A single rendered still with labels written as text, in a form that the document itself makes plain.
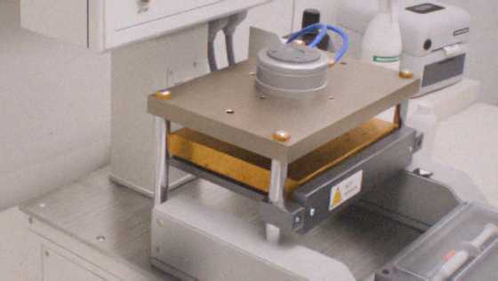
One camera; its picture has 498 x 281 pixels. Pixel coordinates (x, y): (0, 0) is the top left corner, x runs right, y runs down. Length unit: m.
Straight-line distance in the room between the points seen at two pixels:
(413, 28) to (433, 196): 0.83
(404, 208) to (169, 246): 0.31
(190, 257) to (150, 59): 0.25
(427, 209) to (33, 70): 0.68
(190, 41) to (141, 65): 0.07
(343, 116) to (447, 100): 1.02
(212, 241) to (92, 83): 0.69
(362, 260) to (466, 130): 0.92
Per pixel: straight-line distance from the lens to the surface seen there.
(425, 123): 1.56
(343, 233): 1.04
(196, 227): 0.88
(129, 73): 1.05
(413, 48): 1.83
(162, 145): 0.92
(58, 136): 1.49
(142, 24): 0.94
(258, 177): 0.89
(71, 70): 1.47
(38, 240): 1.08
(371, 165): 0.95
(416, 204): 1.06
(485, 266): 0.90
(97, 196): 1.09
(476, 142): 1.82
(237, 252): 0.86
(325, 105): 0.91
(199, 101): 0.90
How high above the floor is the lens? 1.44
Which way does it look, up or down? 23 degrees down
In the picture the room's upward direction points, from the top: 2 degrees clockwise
